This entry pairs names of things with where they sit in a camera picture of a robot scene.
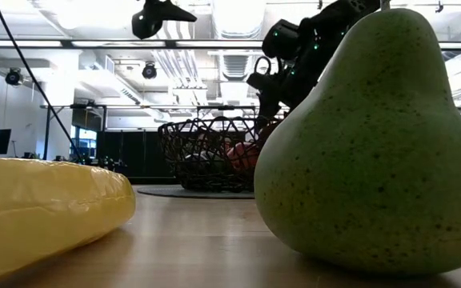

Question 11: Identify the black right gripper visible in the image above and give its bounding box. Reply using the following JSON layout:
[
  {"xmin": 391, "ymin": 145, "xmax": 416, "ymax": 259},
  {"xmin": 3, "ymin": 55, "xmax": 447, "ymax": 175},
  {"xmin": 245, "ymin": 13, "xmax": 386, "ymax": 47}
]
[{"xmin": 246, "ymin": 23, "xmax": 342, "ymax": 133}]

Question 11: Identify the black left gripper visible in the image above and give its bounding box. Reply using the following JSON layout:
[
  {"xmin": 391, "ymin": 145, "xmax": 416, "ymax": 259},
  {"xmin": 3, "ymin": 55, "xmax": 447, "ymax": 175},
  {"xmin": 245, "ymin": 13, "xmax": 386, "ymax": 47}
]
[{"xmin": 131, "ymin": 0, "xmax": 198, "ymax": 41}]

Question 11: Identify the black wire basket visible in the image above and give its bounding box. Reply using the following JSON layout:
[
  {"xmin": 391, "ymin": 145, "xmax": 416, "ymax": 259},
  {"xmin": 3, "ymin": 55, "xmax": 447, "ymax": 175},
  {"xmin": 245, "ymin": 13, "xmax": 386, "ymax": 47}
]
[{"xmin": 157, "ymin": 115, "xmax": 284, "ymax": 194}]

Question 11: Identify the green speckled pear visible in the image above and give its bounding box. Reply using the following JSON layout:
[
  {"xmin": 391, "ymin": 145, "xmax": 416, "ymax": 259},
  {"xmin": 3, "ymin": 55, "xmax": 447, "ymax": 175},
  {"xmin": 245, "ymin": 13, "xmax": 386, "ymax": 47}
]
[{"xmin": 253, "ymin": 0, "xmax": 461, "ymax": 277}]

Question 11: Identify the red fruit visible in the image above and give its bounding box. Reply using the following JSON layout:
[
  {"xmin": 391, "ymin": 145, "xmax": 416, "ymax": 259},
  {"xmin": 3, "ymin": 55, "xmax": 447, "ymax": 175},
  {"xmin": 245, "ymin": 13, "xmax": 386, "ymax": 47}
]
[{"xmin": 226, "ymin": 142, "xmax": 261, "ymax": 171}]

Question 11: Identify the black ceiling spotlight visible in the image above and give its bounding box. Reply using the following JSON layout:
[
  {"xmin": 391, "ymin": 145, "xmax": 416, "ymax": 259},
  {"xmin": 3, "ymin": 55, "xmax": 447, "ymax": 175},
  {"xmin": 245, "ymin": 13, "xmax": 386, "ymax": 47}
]
[
  {"xmin": 5, "ymin": 67, "xmax": 24, "ymax": 86},
  {"xmin": 141, "ymin": 62, "xmax": 158, "ymax": 81}
]

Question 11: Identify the round grey mat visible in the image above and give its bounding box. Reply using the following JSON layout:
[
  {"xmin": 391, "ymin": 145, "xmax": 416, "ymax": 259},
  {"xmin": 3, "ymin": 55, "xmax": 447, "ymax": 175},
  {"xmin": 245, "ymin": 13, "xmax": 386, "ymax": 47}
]
[{"xmin": 137, "ymin": 184, "xmax": 256, "ymax": 200}]

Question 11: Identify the black partition panel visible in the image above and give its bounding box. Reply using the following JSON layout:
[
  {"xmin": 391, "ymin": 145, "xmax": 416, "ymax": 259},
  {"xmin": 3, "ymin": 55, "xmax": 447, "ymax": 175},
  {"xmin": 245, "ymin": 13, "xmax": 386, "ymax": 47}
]
[{"xmin": 95, "ymin": 129, "xmax": 180, "ymax": 180}]

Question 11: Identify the large yellow banana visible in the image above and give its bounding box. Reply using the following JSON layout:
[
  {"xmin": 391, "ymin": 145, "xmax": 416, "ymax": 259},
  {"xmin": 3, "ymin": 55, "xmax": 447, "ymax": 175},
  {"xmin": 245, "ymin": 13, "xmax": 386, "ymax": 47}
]
[{"xmin": 0, "ymin": 156, "xmax": 137, "ymax": 287}]

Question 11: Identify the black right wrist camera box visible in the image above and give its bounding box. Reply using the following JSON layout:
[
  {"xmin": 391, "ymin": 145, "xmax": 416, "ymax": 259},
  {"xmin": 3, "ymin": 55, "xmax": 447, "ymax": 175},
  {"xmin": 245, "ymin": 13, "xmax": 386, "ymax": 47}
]
[{"xmin": 261, "ymin": 18, "xmax": 301, "ymax": 60}]

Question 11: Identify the black overhead frame bar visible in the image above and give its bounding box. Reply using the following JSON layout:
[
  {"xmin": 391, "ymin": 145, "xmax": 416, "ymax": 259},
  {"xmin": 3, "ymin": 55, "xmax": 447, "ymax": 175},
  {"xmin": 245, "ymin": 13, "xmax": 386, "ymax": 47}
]
[{"xmin": 0, "ymin": 38, "xmax": 461, "ymax": 51}]

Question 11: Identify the black hanging cable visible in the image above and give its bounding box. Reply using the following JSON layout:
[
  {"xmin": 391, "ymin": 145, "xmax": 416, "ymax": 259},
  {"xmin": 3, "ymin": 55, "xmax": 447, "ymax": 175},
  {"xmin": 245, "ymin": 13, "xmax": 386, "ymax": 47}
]
[{"xmin": 0, "ymin": 0, "xmax": 84, "ymax": 163}]

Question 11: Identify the black metal rig frame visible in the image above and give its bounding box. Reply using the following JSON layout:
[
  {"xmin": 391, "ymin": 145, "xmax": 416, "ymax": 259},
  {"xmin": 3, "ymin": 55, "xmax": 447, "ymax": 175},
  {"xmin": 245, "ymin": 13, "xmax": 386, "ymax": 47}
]
[{"xmin": 40, "ymin": 102, "xmax": 287, "ymax": 162}]

